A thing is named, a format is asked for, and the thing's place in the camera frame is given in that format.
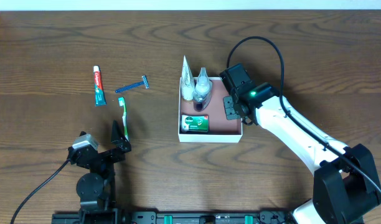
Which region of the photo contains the red and teal toothpaste tube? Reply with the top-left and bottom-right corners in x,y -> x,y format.
93,65 -> 106,106

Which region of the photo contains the clear pump soap bottle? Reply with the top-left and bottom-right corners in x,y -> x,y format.
193,67 -> 212,112

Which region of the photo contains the green soap bar package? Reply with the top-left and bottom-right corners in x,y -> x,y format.
180,114 -> 209,133

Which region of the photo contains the white squeeze tube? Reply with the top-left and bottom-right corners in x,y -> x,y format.
181,56 -> 195,101

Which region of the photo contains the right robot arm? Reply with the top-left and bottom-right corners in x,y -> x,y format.
225,81 -> 381,223

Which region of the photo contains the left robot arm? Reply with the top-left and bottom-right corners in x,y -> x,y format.
67,121 -> 131,213

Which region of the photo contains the white box with pink interior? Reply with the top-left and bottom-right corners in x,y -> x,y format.
177,77 -> 243,143

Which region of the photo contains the green and white toothbrush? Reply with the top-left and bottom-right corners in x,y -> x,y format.
118,97 -> 129,140

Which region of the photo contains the blue disposable razor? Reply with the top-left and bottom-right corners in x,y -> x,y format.
115,75 -> 149,93

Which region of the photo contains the left black cable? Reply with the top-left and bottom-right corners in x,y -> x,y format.
10,159 -> 70,224

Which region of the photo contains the black cable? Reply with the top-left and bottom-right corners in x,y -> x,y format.
10,159 -> 70,224
226,35 -> 381,212

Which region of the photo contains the right black cable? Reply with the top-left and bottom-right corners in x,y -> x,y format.
226,35 -> 381,212

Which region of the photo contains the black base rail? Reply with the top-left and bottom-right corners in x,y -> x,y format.
51,210 -> 295,224

